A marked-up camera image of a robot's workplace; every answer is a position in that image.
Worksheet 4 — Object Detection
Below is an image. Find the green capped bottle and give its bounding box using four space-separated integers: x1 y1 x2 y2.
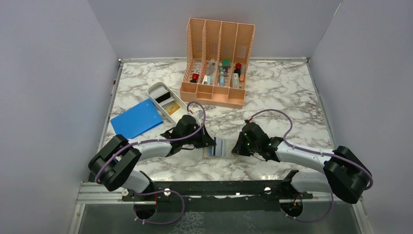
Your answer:
220 59 231 69

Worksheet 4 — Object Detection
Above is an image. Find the black card in tray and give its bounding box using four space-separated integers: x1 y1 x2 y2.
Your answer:
155 92 171 103

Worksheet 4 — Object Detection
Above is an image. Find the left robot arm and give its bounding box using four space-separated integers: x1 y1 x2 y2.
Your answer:
88 115 216 200

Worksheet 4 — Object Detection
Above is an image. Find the orange marker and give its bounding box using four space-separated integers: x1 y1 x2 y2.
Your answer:
239 65 245 82

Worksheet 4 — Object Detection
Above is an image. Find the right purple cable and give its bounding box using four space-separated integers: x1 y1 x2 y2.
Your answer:
245 109 374 191

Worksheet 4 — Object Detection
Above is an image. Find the blue notebook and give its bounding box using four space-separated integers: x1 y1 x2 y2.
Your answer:
110 99 163 139

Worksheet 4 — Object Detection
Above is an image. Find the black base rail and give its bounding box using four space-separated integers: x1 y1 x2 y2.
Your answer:
122 179 312 213

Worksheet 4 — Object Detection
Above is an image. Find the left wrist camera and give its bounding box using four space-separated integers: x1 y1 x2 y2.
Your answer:
193 110 206 122

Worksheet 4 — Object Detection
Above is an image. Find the red capped item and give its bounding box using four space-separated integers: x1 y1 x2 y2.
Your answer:
190 73 200 83

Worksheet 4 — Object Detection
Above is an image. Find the red black bottle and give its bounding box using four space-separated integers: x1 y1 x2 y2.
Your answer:
234 63 242 77

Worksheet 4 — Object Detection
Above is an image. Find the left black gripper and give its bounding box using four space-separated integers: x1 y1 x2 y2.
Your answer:
182 123 217 149

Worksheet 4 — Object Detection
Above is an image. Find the purple cable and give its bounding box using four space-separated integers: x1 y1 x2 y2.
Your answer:
245 109 374 191
94 101 207 185

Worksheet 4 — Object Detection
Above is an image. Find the beige card holder wallet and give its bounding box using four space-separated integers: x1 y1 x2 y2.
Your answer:
203 137 237 160

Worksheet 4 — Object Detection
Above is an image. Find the white oblong tray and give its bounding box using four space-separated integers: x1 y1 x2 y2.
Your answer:
147 82 191 125

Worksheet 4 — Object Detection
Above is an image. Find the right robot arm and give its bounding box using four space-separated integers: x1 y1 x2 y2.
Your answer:
232 122 371 204

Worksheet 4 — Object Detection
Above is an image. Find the peach desk organizer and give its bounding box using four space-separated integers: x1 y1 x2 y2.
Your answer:
180 18 255 109

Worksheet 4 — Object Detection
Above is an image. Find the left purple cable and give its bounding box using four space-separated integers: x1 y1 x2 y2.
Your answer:
94 101 207 185

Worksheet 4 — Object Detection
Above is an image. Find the gold card in tray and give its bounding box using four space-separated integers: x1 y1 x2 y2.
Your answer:
164 101 181 115

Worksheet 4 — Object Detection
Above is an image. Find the white card in tray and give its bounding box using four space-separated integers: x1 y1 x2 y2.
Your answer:
150 86 168 98

